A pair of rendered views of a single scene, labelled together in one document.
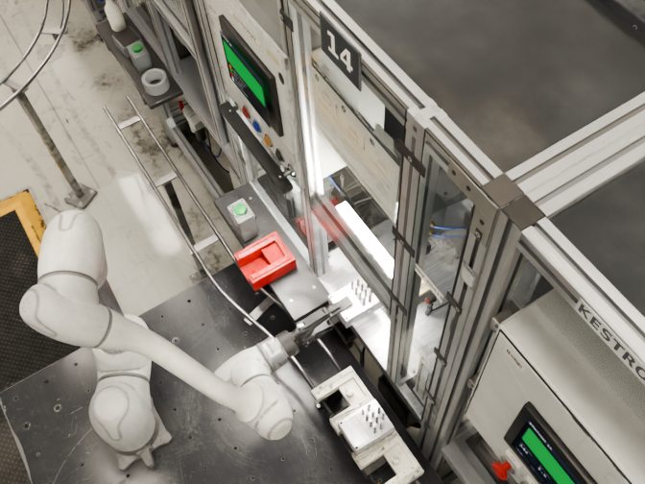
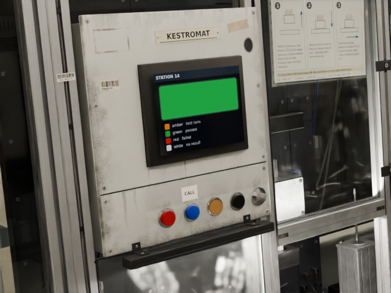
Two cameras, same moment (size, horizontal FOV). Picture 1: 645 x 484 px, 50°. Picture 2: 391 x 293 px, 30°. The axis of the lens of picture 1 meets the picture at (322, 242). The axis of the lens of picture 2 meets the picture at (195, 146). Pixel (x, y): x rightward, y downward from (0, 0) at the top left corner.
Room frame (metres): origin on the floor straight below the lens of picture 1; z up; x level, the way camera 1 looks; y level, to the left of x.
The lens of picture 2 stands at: (1.40, 1.60, 1.75)
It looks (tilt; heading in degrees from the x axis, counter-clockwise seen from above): 8 degrees down; 263
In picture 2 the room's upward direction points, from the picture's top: 5 degrees counter-clockwise
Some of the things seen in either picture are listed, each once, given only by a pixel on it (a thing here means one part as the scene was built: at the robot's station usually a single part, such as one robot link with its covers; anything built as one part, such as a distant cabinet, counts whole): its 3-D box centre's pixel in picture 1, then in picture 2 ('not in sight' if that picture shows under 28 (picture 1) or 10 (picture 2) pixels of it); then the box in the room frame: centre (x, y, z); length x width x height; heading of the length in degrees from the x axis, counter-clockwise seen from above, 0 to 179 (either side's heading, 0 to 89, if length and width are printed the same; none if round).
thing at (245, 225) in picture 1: (245, 219); not in sight; (1.25, 0.24, 0.97); 0.08 x 0.08 x 0.12; 28
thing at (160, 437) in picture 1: (135, 434); not in sight; (0.66, 0.64, 0.71); 0.22 x 0.18 x 0.06; 28
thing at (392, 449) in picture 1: (365, 433); not in sight; (0.56, -0.07, 0.84); 0.36 x 0.14 x 0.10; 28
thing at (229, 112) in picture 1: (254, 142); (201, 238); (1.23, 0.16, 1.37); 0.36 x 0.04 x 0.04; 28
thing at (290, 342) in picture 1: (295, 339); not in sight; (0.80, 0.10, 1.02); 0.09 x 0.07 x 0.08; 118
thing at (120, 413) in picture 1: (120, 412); not in sight; (0.69, 0.65, 0.85); 0.18 x 0.16 x 0.22; 1
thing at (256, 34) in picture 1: (291, 59); (155, 122); (1.30, 0.04, 1.60); 0.42 x 0.29 x 0.46; 28
